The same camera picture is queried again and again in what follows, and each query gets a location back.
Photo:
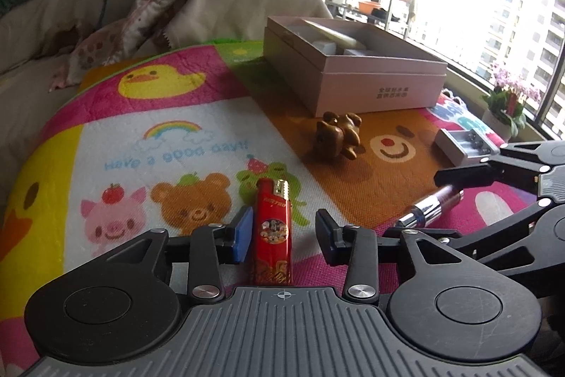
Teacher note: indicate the colourful cartoon play mat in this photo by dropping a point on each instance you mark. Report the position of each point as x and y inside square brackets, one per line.
[132, 151]

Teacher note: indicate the pink cardboard box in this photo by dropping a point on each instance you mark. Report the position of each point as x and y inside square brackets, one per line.
[353, 85]

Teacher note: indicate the white plug adapter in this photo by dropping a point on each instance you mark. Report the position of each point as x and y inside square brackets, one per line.
[326, 47]

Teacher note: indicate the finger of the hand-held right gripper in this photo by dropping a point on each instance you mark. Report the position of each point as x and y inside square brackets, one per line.
[499, 227]
[463, 174]

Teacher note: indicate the white battery charger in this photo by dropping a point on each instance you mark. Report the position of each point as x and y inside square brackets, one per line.
[459, 147]

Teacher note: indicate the apartment building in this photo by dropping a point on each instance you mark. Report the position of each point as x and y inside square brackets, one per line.
[529, 6]

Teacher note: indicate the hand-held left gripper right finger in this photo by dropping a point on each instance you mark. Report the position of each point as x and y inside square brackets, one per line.
[325, 235]

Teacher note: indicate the potted pink orchid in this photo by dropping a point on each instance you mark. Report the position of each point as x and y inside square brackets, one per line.
[499, 121]

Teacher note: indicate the beige covered sofa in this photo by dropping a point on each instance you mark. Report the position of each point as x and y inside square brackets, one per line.
[247, 1]

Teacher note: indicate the metal storage rack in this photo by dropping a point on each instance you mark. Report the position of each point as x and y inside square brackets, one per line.
[387, 12]

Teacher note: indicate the orange plant pot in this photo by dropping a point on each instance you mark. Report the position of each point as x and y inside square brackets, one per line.
[370, 7]

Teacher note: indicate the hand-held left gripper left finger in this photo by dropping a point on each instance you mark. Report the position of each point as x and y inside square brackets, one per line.
[242, 235]

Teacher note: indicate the red and silver lipstick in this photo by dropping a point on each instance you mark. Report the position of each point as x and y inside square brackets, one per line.
[430, 207]

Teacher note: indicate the brown wooden bear figure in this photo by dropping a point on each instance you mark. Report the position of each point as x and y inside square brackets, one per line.
[335, 134]

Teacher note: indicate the red cigarette lighter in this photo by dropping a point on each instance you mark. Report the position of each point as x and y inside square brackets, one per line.
[271, 235]

